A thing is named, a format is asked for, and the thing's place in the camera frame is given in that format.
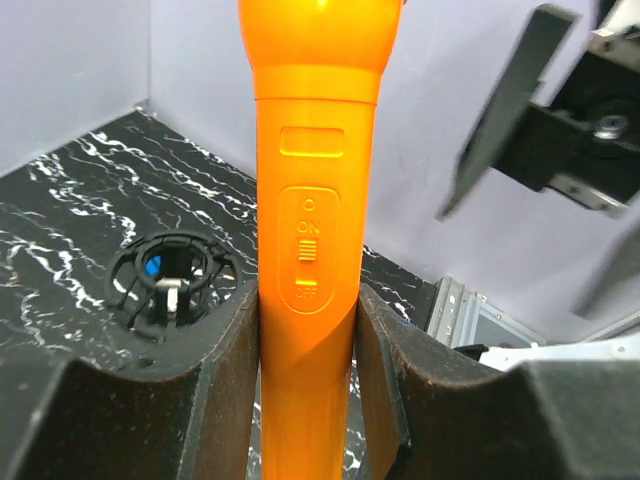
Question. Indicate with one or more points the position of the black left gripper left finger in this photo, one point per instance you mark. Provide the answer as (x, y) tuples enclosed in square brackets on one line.
[(184, 411)]

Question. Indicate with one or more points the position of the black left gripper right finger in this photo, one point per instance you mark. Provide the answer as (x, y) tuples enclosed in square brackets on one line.
[(430, 412)]

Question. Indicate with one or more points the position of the aluminium frame rail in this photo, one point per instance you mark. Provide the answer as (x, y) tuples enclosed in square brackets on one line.
[(461, 317)]

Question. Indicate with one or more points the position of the black tripod shock-mount stand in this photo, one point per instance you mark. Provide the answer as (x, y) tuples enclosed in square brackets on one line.
[(199, 273)]

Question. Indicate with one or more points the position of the blue and white block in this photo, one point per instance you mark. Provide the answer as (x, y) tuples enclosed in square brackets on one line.
[(153, 266)]

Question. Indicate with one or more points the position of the orange toy microphone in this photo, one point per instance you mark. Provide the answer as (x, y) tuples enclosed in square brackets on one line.
[(317, 68)]

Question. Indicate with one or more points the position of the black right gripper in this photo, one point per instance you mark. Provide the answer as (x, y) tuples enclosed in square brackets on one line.
[(585, 144)]

